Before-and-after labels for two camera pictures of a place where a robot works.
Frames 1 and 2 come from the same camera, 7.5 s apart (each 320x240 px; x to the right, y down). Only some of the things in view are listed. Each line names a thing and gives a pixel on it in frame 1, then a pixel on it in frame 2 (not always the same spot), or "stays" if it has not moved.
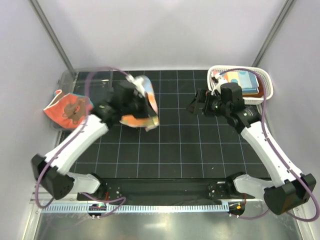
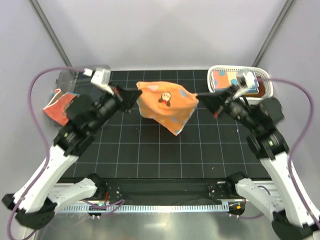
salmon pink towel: (71, 110) stays
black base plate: (146, 189) stays
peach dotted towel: (149, 122) -> (170, 104)
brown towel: (260, 93) stays
